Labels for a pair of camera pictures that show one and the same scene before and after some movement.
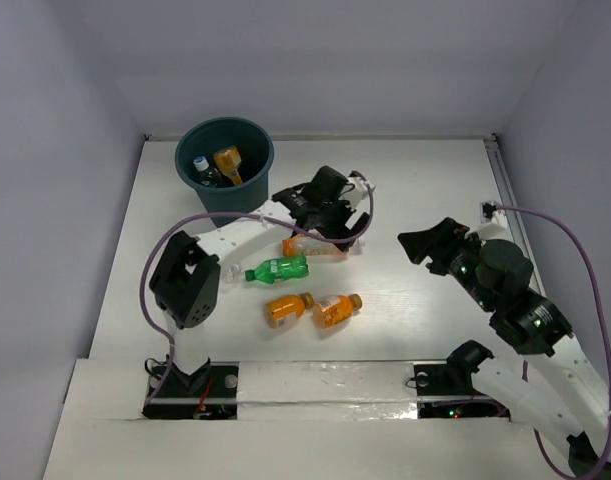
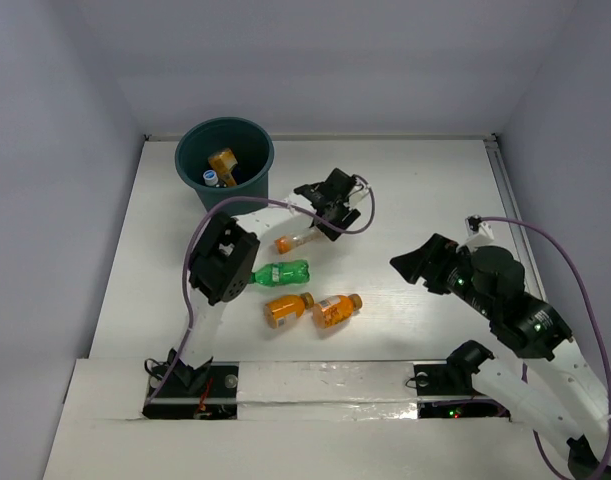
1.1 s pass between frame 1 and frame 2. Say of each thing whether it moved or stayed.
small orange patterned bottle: stayed
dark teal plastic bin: stayed
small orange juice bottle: stayed
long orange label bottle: moved
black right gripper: moved
